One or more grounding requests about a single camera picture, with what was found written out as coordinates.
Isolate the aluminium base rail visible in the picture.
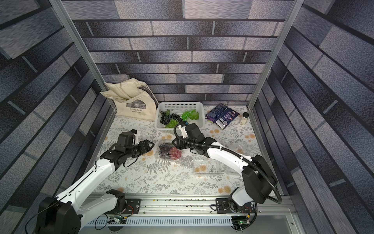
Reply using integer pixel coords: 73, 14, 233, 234
81, 193, 296, 227

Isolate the green grape bunch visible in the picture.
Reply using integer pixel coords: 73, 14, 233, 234
181, 110, 200, 121
165, 119, 179, 128

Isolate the beige canvas tote bag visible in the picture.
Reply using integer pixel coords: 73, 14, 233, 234
101, 78, 159, 121

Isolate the black grape bunch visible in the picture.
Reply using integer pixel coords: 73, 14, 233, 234
159, 110, 183, 126

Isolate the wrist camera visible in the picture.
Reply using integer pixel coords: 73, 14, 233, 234
130, 129, 139, 145
178, 125, 188, 138

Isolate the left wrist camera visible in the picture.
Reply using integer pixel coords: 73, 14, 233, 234
130, 129, 139, 145

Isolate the dark blue snack bag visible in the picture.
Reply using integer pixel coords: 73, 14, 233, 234
205, 103, 239, 129

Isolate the red grape bunch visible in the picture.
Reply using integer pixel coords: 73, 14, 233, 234
169, 147, 182, 160

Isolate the green grape bunch front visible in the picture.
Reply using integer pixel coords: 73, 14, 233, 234
165, 119, 179, 128

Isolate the white plastic basket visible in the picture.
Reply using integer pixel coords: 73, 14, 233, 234
154, 102, 205, 134

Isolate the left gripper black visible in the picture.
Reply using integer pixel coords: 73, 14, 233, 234
126, 139, 156, 159

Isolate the green grape bunch right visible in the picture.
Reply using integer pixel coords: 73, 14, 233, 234
181, 110, 200, 121

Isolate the aluminium frame post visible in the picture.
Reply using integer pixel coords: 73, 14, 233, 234
49, 0, 117, 109
247, 0, 304, 112

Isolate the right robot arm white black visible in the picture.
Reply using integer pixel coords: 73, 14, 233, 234
173, 123, 282, 212

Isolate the floral tablecloth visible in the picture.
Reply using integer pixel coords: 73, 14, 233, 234
90, 106, 275, 196

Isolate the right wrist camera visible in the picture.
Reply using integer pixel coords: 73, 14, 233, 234
178, 125, 188, 138

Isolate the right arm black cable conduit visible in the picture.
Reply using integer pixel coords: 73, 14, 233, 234
173, 122, 283, 204

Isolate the right aluminium frame post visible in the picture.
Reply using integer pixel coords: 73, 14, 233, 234
247, 0, 304, 112

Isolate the clear clamshell container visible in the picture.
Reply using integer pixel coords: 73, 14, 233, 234
155, 140, 183, 161
190, 149, 239, 176

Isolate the dark purple grape bunch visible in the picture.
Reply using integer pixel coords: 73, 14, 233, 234
158, 142, 173, 157

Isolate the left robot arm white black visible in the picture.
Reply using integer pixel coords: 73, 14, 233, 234
35, 129, 155, 234

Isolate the left aluminium frame post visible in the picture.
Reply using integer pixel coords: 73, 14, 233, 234
49, 0, 117, 109

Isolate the small black-capped bottle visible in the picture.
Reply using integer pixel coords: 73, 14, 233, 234
240, 112, 249, 125

